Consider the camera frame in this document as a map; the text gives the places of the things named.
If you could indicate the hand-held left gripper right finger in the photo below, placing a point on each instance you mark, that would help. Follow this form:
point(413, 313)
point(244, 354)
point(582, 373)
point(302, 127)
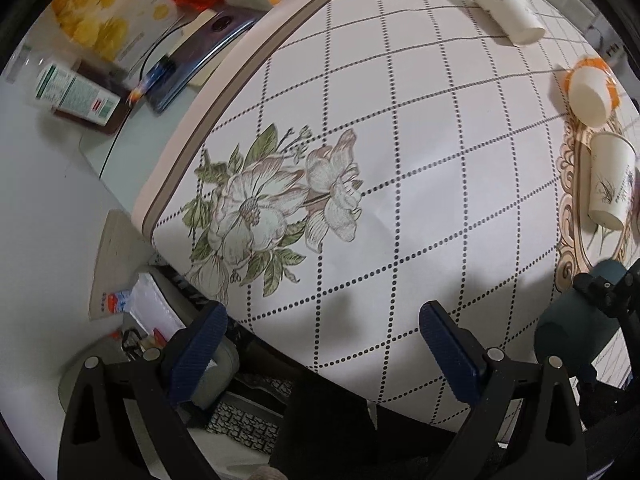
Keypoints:
point(447, 355)

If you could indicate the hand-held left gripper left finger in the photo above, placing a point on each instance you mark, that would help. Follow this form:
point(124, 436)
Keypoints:
point(197, 347)

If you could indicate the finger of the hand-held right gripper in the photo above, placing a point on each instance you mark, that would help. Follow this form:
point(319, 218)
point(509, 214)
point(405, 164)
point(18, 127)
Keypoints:
point(632, 280)
point(597, 290)

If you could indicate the dark teal cup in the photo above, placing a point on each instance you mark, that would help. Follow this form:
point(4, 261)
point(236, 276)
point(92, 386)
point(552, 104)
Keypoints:
point(575, 325)

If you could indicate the white paper cup feather print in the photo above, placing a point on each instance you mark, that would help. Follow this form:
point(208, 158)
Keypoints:
point(611, 180)

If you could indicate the white and orange paper cup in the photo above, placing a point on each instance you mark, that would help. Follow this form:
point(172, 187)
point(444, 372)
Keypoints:
point(590, 95)

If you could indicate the plain white paper cup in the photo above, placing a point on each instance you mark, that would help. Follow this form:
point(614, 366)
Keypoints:
point(505, 7)

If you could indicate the white padded envelope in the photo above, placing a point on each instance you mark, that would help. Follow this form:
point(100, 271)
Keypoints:
point(150, 305)

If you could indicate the black carabiner keys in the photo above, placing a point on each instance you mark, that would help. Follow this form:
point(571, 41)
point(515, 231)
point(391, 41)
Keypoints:
point(132, 341)

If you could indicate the beige board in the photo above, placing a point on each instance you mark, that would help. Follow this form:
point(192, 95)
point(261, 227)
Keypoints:
point(112, 260)

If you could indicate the floral checkered tablecloth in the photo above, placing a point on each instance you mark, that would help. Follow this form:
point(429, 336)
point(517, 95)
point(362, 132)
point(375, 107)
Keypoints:
point(400, 160)

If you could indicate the green and white box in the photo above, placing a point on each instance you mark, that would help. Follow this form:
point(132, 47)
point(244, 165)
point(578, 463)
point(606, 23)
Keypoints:
point(75, 92)

